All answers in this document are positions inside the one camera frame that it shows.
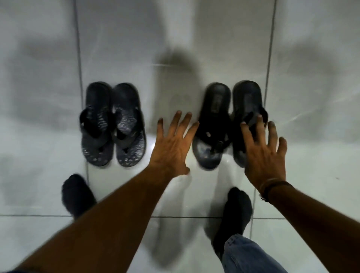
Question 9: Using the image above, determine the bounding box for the black wrist band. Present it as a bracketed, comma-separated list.
[261, 181, 293, 203]

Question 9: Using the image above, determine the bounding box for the person's right hand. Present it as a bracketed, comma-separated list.
[240, 115, 288, 191]

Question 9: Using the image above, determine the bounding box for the black sock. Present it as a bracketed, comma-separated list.
[61, 174, 98, 220]
[212, 187, 253, 260]

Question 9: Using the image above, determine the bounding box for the tan wrist band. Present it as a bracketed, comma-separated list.
[258, 177, 283, 194]

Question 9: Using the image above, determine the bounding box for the plain black flip-flop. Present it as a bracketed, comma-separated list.
[231, 80, 268, 169]
[192, 82, 233, 171]

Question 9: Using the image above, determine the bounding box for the person's left hand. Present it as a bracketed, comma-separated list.
[148, 110, 200, 180]

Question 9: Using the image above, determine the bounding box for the blue jeans leg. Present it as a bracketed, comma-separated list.
[221, 234, 289, 273]

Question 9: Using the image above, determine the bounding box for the patterned dark blue flip-flop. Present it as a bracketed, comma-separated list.
[112, 82, 147, 168]
[79, 82, 115, 167]

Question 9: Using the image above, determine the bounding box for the person's right forearm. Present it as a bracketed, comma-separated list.
[267, 183, 360, 273]

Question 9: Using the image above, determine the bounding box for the person's left forearm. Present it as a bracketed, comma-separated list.
[11, 166, 173, 273]

